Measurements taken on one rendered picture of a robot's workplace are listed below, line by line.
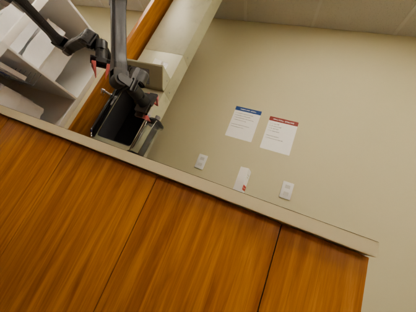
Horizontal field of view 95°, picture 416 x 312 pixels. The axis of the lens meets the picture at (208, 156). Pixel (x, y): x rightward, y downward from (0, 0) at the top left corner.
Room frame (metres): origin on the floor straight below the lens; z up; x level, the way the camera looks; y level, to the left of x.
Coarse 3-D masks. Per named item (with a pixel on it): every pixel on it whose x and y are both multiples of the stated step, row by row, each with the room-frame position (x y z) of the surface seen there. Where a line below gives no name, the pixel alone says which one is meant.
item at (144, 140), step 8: (144, 120) 0.98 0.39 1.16; (144, 128) 0.95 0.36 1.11; (152, 128) 0.95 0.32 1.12; (160, 128) 0.99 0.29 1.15; (136, 136) 0.97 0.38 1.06; (144, 136) 0.94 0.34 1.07; (152, 136) 0.96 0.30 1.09; (136, 144) 0.94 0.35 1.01; (144, 144) 0.95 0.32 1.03; (152, 144) 0.99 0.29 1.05; (136, 152) 0.94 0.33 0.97; (144, 152) 0.96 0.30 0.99
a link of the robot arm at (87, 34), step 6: (84, 30) 0.88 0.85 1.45; (90, 30) 0.86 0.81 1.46; (78, 36) 0.92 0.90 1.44; (84, 36) 0.86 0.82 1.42; (90, 36) 0.87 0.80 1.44; (72, 42) 0.99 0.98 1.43; (78, 42) 0.95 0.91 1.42; (66, 48) 1.10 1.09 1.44; (72, 48) 1.07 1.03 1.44; (78, 48) 1.03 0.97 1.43; (66, 54) 1.15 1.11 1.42
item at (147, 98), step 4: (144, 96) 0.80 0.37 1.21; (148, 96) 0.85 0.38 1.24; (152, 96) 0.85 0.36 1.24; (136, 100) 0.80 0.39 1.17; (140, 100) 0.80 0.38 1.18; (144, 100) 0.81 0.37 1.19; (148, 100) 0.83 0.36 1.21; (140, 104) 0.83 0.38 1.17; (144, 104) 0.83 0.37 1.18; (148, 104) 0.85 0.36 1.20; (136, 108) 0.86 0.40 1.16; (140, 108) 0.86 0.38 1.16; (144, 108) 0.85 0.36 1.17; (144, 112) 0.85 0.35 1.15
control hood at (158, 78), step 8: (128, 64) 1.07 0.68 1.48; (136, 64) 1.04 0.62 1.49; (144, 64) 1.02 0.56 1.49; (152, 64) 1.00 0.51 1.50; (152, 72) 1.03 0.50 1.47; (160, 72) 1.00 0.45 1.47; (152, 80) 1.06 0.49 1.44; (160, 80) 1.03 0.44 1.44; (168, 80) 1.07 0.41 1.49; (152, 88) 1.10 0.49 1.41; (160, 88) 1.06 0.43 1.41
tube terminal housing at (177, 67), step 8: (144, 56) 1.17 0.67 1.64; (152, 56) 1.15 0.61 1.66; (160, 56) 1.13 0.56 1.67; (168, 56) 1.11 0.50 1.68; (176, 56) 1.10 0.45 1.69; (168, 64) 1.10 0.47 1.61; (176, 64) 1.09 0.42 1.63; (184, 64) 1.14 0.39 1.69; (168, 72) 1.09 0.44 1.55; (176, 72) 1.11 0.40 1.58; (184, 72) 1.18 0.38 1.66; (176, 80) 1.14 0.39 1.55; (144, 88) 1.13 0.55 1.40; (168, 88) 1.11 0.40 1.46; (176, 88) 1.18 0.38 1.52; (160, 96) 1.09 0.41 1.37; (168, 96) 1.14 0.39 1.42; (160, 104) 1.11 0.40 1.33; (168, 104) 1.18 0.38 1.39; (152, 112) 1.08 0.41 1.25; (160, 112) 1.15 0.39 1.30; (160, 120) 1.18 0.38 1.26; (96, 136) 1.17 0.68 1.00; (112, 144) 1.13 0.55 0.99; (120, 144) 1.11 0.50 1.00
